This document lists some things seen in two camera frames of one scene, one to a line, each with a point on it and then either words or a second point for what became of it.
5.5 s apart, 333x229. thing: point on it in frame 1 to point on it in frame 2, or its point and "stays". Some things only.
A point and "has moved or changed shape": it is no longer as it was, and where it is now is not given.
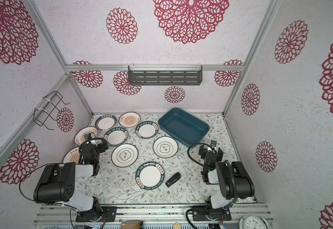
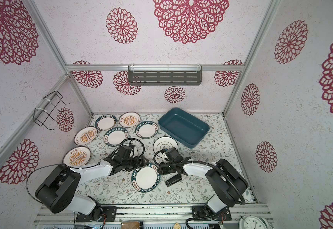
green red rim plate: [105, 122] stays
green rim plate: [146, 130] stays
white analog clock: [250, 222] stays
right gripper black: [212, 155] to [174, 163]
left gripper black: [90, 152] to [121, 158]
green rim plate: [116, 136] stays
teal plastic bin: [185, 128] stays
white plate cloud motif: [165, 147] stays
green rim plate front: [150, 175] has moved or changed shape
